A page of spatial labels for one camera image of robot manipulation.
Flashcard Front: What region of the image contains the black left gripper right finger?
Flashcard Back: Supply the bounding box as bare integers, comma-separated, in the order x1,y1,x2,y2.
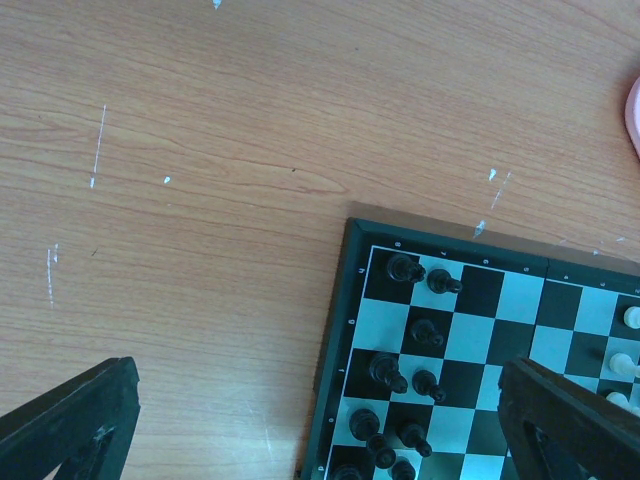
498,358,639,479

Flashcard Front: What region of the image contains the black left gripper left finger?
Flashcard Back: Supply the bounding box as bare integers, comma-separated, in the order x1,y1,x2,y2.
1,357,140,479

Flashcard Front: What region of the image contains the black chess piece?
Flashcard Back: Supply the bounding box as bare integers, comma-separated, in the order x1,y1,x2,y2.
369,352,408,394
330,464,362,480
349,408,380,441
386,253,426,284
366,433,396,469

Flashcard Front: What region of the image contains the black and white chessboard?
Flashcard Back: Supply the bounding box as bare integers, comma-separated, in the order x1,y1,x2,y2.
298,218,639,479

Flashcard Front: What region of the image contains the pink plastic tray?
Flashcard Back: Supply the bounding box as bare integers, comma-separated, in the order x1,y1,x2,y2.
624,78,640,157

